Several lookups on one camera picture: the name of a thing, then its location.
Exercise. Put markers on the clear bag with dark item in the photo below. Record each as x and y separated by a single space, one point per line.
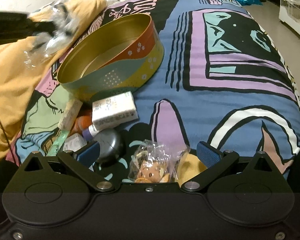
45 45

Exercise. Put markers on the white tube purple cap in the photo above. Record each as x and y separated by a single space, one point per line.
89 133

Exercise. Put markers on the orange tube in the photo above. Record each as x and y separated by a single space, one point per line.
82 122

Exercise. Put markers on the bagged crochet doll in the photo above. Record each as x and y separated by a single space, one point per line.
154 162

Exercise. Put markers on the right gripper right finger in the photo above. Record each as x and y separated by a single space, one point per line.
207 154

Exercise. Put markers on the colourful cartoon print blanket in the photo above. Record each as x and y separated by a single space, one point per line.
221 81

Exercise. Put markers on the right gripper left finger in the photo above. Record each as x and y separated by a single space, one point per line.
88 154

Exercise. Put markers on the dark grey round case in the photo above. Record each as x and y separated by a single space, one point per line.
110 144

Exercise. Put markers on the white cardboard box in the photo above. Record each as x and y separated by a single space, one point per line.
113 111

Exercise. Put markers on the yellow fleece blanket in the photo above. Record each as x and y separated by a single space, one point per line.
31 100

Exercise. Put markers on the clear box of floss picks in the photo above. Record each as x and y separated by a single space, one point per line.
74 143

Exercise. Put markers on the round colourful metal tin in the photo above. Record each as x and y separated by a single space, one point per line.
120 56

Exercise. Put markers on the green foil sachet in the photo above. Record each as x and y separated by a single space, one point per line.
58 143

